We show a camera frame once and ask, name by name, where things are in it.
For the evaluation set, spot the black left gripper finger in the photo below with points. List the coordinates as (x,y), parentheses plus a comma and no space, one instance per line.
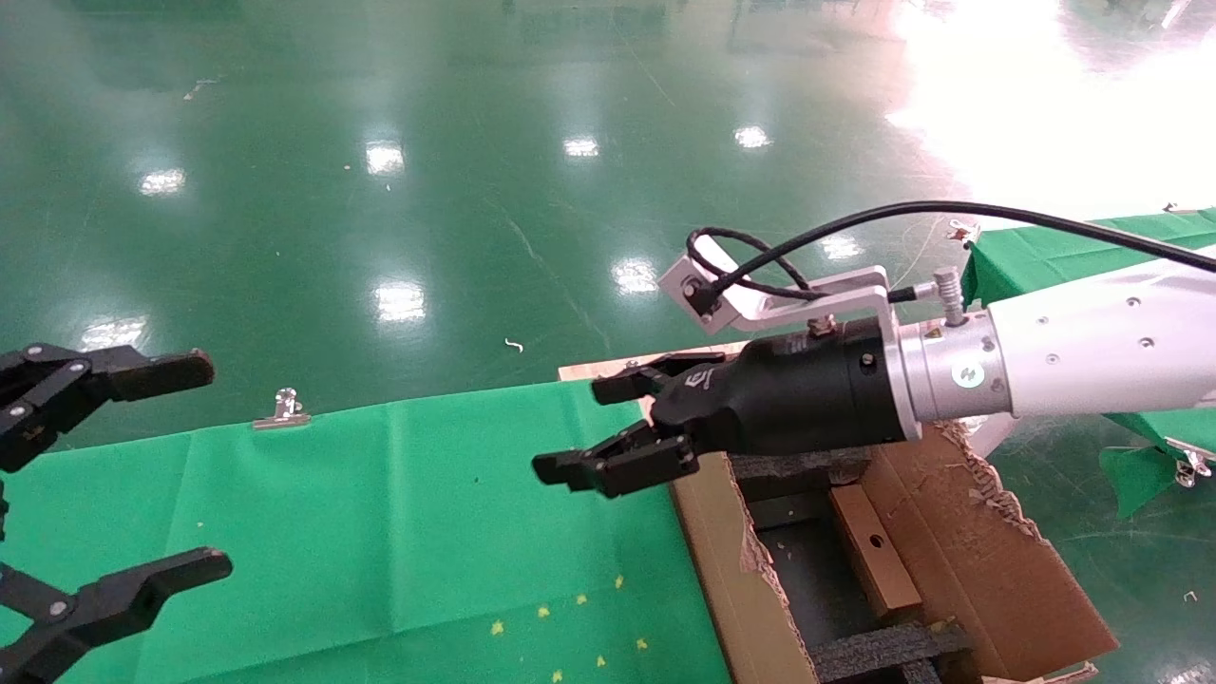
(114,375)
(114,598)

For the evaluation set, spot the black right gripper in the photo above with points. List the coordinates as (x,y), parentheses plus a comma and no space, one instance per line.
(807,394)

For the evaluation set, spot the small cardboard box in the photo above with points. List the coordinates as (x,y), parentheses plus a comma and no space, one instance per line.
(874,551)

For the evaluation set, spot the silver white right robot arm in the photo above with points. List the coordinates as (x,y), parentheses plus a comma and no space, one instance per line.
(1092,351)

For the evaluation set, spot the large open cardboard carton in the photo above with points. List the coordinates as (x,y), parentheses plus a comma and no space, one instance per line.
(997,570)

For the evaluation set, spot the black foam insert block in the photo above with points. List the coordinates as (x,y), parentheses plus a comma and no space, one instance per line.
(883,651)
(798,465)

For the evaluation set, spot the green cloth with yellow dots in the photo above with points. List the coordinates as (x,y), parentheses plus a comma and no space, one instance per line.
(380,532)

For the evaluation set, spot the plain green table cloth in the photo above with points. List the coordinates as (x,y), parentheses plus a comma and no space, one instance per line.
(1045,261)

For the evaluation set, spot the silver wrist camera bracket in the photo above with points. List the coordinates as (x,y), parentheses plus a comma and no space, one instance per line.
(788,302)

